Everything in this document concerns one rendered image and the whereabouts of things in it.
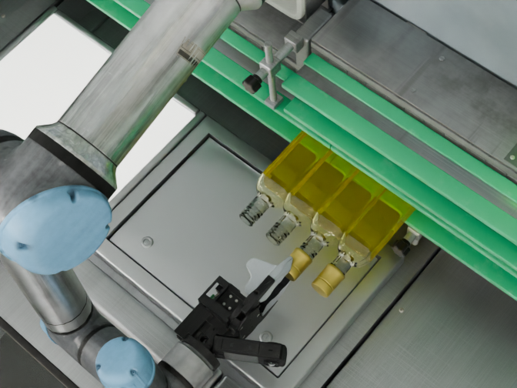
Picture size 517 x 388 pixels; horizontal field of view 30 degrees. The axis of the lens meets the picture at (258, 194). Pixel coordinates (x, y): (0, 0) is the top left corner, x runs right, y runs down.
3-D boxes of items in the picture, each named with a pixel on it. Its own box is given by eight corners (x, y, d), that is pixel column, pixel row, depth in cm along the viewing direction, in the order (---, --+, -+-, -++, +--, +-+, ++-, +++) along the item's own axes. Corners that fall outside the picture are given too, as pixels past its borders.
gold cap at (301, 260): (295, 252, 159) (278, 272, 157) (295, 244, 155) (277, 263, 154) (312, 265, 157) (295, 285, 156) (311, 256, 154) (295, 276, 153)
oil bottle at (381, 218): (410, 167, 165) (331, 256, 159) (412, 151, 160) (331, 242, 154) (437, 185, 164) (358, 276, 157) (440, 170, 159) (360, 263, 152)
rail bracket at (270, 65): (293, 71, 168) (246, 118, 164) (289, 10, 153) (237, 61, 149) (306, 79, 167) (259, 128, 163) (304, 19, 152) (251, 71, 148)
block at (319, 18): (318, 38, 168) (292, 64, 166) (317, 4, 160) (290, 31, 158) (334, 48, 167) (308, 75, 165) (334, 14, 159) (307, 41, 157)
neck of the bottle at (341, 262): (338, 258, 157) (319, 279, 156) (338, 251, 155) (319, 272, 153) (352, 269, 156) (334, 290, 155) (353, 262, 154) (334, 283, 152)
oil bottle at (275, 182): (331, 115, 172) (252, 199, 165) (330, 98, 167) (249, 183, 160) (355, 132, 170) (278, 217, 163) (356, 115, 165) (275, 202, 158)
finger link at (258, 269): (266, 235, 153) (229, 279, 151) (295, 255, 151) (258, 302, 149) (269, 240, 156) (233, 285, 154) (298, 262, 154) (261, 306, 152)
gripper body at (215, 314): (221, 271, 152) (170, 327, 148) (263, 303, 149) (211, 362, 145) (227, 289, 159) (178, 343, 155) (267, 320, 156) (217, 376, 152)
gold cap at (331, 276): (348, 278, 153) (331, 299, 152) (338, 278, 157) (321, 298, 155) (333, 262, 153) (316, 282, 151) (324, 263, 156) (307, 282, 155)
